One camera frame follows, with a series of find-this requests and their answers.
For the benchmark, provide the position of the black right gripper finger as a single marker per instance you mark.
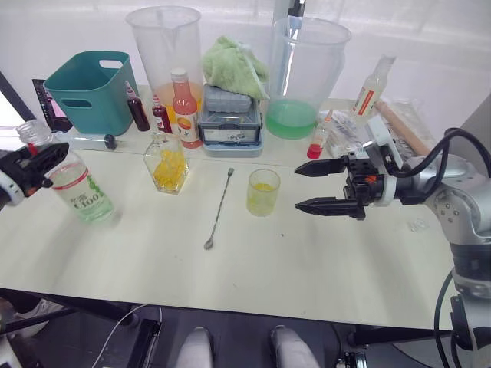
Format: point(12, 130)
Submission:
point(330, 207)
point(326, 167)

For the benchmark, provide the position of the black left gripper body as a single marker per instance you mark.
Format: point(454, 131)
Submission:
point(21, 168)

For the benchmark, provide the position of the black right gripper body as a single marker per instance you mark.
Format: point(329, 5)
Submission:
point(360, 184)

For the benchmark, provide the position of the clear green-print juice bottle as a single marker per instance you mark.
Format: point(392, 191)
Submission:
point(86, 195)

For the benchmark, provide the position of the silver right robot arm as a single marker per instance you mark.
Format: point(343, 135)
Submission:
point(460, 199)

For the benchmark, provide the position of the small clear bottle red cap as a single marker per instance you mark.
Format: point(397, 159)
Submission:
point(318, 142)

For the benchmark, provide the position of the drinking glass with yellow liquid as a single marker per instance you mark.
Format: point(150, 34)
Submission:
point(262, 195)

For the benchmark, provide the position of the small clear plastic cap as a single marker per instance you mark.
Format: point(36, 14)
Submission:
point(418, 225)

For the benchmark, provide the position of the clear bottle orange label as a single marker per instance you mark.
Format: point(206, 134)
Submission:
point(370, 94)

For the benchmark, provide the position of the dark red squeeze bottle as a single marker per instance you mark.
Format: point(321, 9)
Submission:
point(139, 113)

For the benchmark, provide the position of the clear pitcher with green liquid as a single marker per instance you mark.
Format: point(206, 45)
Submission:
point(307, 69)

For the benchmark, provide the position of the long metal bar spoon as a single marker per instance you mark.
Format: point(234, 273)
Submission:
point(220, 209)

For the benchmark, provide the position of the small red squeeze bottle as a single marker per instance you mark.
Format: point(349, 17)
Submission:
point(162, 117)

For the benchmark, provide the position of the pink juice bottle white cap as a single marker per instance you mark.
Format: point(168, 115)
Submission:
point(185, 115)

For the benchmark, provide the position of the clear pitcher with orange liquid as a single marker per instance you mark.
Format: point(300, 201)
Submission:
point(165, 50)

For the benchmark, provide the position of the clear syringe black plunger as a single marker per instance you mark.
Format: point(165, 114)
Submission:
point(92, 142)

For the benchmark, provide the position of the clear plastic bags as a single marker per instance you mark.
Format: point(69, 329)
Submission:
point(345, 130)

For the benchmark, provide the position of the teal plastic bin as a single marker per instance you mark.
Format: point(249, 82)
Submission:
point(92, 96)

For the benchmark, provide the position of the wooden rolling pin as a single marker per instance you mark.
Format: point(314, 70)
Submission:
point(406, 126)

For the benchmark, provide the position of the large grey storage box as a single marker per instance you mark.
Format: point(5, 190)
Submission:
point(230, 134)

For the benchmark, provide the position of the small grey lidded case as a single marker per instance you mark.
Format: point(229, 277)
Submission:
point(228, 100)

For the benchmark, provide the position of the white shoe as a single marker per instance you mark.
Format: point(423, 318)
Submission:
point(40, 310)

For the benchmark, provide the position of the green towel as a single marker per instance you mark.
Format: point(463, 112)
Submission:
point(230, 69)

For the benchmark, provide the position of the grey rounded shape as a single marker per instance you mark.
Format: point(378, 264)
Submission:
point(195, 349)
point(293, 349)

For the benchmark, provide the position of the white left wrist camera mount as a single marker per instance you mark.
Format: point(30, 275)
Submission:
point(9, 191)

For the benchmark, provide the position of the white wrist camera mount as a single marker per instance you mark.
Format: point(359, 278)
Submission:
point(381, 134)
point(9, 191)

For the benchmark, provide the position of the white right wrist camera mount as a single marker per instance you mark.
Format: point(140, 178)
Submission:
point(381, 134)

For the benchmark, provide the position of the black table frame bar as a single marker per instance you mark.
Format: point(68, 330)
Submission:
point(76, 304)

